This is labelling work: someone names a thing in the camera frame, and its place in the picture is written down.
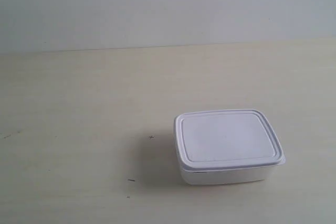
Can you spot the white lidded plastic container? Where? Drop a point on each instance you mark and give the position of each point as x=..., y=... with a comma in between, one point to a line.
x=226, y=147

